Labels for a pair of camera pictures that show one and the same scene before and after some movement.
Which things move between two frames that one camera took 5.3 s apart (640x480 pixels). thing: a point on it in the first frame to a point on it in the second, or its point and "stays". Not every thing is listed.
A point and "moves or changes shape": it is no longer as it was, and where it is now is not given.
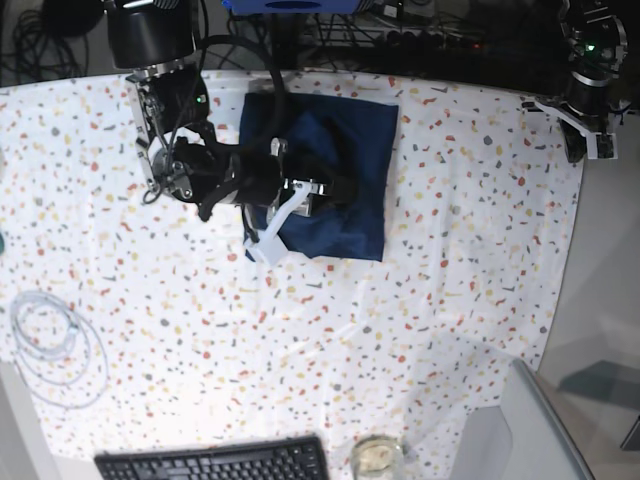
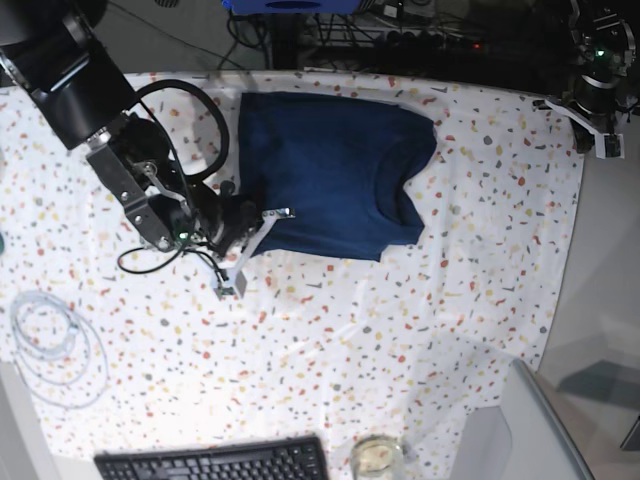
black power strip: (430, 40) stays
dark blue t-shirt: (324, 162) moves or changes shape
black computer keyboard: (299, 457) stays
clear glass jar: (377, 457) stays
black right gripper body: (259, 180) to (226, 218)
